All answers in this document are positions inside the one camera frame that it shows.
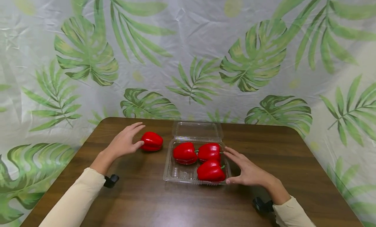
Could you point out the person's left hand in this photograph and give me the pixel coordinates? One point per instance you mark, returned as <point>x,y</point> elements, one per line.
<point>123,143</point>

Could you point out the person's right hand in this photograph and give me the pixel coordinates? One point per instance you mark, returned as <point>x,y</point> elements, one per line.
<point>252,174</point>

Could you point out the person's left index finger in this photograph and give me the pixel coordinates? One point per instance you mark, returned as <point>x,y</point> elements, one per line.
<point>138,129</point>

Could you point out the person's right fingers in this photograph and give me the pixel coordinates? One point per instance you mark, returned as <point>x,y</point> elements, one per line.
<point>235,157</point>

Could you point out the person's left thumb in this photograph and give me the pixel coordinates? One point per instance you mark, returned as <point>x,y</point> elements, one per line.
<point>138,144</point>

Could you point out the person's left fingers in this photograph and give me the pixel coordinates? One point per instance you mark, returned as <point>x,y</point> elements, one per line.
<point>132,125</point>

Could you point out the person's right thumb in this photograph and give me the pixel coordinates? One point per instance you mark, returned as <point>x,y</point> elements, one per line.
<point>233,179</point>

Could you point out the clear plastic clamshell container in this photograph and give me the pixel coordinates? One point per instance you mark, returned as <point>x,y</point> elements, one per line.
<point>179,173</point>

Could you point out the person's left forearm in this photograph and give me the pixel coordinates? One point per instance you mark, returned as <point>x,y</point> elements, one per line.
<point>79,194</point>

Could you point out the person's right forearm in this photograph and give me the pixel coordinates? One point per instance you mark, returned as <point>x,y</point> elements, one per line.
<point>289,210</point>

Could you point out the red bell pepper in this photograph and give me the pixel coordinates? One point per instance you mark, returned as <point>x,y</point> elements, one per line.
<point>210,171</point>
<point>209,152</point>
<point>152,141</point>
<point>184,153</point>

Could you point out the black wrist band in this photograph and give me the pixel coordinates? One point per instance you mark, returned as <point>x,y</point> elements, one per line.
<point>111,181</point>
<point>263,205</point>

